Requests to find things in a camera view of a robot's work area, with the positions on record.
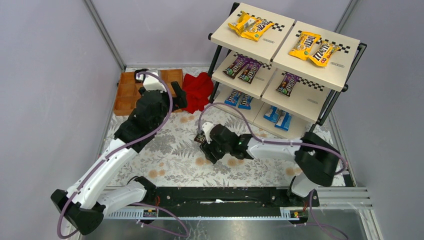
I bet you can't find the purple candy bag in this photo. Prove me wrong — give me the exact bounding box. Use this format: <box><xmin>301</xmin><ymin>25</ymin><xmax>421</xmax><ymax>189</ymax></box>
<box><xmin>275</xmin><ymin>72</ymin><xmax>300</xmax><ymax>97</ymax></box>
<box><xmin>194</xmin><ymin>131</ymin><xmax>207</xmax><ymax>144</ymax></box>

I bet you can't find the blue M&M bag moved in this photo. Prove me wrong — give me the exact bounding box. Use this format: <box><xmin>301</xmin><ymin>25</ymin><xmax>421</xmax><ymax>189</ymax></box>
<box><xmin>237</xmin><ymin>93</ymin><xmax>253</xmax><ymax>110</ymax></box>

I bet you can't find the light blue candy bag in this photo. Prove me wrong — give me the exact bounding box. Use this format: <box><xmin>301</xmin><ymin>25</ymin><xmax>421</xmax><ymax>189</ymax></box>
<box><xmin>274</xmin><ymin>111</ymin><xmax>292</xmax><ymax>131</ymax></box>

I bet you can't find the brown m&m bag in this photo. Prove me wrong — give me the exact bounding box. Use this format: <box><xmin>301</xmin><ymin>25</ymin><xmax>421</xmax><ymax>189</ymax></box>
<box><xmin>237</xmin><ymin>60</ymin><xmax>263</xmax><ymax>84</ymax></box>
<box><xmin>222</xmin><ymin>55</ymin><xmax>250</xmax><ymax>79</ymax></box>

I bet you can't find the yellow candy bag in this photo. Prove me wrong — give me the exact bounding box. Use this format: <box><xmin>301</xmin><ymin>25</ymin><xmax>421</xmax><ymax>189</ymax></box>
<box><xmin>308</xmin><ymin>41</ymin><xmax>341</xmax><ymax>67</ymax></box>
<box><xmin>288</xmin><ymin>31</ymin><xmax>321</xmax><ymax>61</ymax></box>
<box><xmin>227</xmin><ymin>11</ymin><xmax>257</xmax><ymax>36</ymax></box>

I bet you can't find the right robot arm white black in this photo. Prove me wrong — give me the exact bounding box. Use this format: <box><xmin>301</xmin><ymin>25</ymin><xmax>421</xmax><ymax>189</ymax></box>
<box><xmin>198</xmin><ymin>122</ymin><xmax>341</xmax><ymax>198</ymax></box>

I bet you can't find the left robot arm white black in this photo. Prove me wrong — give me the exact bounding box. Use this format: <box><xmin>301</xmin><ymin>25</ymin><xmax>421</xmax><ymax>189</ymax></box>
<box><xmin>50</xmin><ymin>79</ymin><xmax>187</xmax><ymax>240</ymax></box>

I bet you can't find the blue M&M bag bottom shelf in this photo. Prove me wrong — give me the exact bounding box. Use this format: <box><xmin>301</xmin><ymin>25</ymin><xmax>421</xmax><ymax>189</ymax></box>
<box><xmin>224</xmin><ymin>89</ymin><xmax>242</xmax><ymax>107</ymax></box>

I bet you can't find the brown M&M bag on shelf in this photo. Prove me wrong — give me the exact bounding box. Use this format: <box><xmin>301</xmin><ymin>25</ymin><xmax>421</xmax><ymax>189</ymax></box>
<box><xmin>222</xmin><ymin>55</ymin><xmax>250</xmax><ymax>79</ymax></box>

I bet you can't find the cream three-tier shelf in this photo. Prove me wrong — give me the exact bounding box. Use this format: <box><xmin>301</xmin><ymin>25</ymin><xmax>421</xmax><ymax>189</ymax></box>
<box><xmin>208</xmin><ymin>2</ymin><xmax>367</xmax><ymax>139</ymax></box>

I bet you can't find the yellow M&M bag on shelf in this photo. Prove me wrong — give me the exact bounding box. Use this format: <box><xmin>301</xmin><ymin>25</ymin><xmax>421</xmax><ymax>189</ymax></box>
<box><xmin>241</xmin><ymin>17</ymin><xmax>275</xmax><ymax>42</ymax></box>

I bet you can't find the red cloth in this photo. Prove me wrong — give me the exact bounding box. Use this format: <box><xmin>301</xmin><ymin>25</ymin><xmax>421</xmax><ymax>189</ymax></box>
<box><xmin>182</xmin><ymin>72</ymin><xmax>214</xmax><ymax>114</ymax></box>

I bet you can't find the wooden compartment tray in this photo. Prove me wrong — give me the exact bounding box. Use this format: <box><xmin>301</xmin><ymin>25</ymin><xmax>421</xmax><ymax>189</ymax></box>
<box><xmin>113</xmin><ymin>69</ymin><xmax>184</xmax><ymax>116</ymax></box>

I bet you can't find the floral tablecloth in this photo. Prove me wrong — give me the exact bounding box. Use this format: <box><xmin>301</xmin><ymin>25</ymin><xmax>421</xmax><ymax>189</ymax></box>
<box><xmin>108</xmin><ymin>107</ymin><xmax>302</xmax><ymax>187</ymax></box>

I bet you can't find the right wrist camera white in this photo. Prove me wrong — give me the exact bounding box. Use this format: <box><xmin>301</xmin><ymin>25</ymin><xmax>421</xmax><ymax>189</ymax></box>
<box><xmin>201</xmin><ymin>122</ymin><xmax>215</xmax><ymax>144</ymax></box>

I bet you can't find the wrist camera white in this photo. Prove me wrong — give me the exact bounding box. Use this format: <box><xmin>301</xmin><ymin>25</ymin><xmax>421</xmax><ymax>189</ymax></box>
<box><xmin>134</xmin><ymin>69</ymin><xmax>167</xmax><ymax>93</ymax></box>
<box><xmin>201</xmin><ymin>122</ymin><xmax>215</xmax><ymax>144</ymax></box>

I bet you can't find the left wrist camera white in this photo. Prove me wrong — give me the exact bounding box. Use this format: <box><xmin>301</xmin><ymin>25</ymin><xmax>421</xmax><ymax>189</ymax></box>
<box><xmin>134</xmin><ymin>69</ymin><xmax>167</xmax><ymax>93</ymax></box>

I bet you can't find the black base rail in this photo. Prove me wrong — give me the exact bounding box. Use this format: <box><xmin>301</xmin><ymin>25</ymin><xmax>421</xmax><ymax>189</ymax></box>
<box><xmin>133</xmin><ymin>176</ymin><xmax>320</xmax><ymax>218</ymax></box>

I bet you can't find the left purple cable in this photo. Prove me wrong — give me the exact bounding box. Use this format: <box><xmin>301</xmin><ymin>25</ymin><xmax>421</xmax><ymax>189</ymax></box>
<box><xmin>56</xmin><ymin>70</ymin><xmax>174</xmax><ymax>239</ymax></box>

